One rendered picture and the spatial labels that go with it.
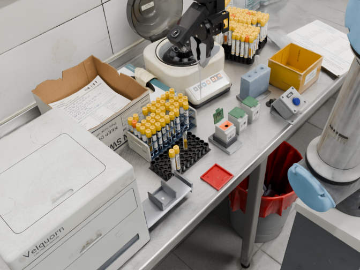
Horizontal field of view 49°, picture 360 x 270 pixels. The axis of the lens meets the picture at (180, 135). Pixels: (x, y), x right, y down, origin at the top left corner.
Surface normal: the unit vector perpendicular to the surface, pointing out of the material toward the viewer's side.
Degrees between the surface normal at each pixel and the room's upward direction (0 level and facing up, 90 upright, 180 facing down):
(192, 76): 90
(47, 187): 0
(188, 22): 28
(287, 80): 90
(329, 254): 90
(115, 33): 90
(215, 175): 0
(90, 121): 0
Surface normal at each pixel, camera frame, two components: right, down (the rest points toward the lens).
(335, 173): -0.28, 0.07
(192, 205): -0.06, -0.69
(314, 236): -0.70, 0.55
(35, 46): 0.72, 0.47
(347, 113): -0.85, 0.43
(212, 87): 0.20, -0.39
